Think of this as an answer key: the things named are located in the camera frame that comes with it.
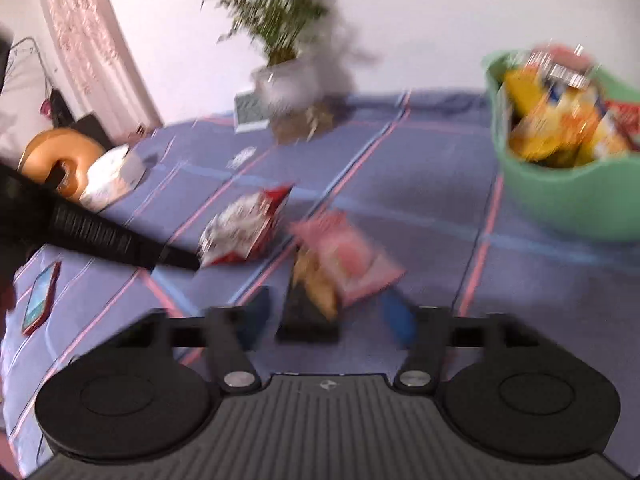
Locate pink floral curtain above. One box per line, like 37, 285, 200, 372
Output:
30, 0, 164, 137

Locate phone in red case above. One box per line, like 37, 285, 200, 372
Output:
20, 260, 62, 337

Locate black and yellow snack packet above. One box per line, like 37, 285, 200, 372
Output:
276, 254, 344, 344

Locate dark box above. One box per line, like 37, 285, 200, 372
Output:
47, 87, 114, 152

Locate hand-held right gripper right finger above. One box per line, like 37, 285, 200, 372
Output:
381, 291, 542, 394

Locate red and white snack packet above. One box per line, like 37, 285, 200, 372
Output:
197, 184, 294, 268

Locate heap of assorted snack packets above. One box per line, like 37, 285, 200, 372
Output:
501, 44, 640, 169

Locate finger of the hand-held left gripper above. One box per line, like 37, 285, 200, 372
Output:
154, 243, 201, 274

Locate green plastic bowl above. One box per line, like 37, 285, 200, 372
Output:
482, 50, 640, 244

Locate brown tape roll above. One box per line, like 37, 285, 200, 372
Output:
19, 128, 107, 205

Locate white digital clock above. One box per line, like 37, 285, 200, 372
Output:
233, 90, 271, 134

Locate potted plant in white pot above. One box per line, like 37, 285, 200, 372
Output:
201, 0, 372, 113

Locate pink snack packet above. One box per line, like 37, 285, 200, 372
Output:
292, 211, 406, 309

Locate blue plaid cloth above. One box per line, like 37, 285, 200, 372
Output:
0, 89, 640, 480

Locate small white cloth tag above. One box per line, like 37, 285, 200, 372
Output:
226, 147, 257, 169

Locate white crumpled bag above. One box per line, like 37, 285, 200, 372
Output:
78, 143, 147, 213

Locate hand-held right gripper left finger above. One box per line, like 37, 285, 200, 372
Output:
114, 286, 272, 394

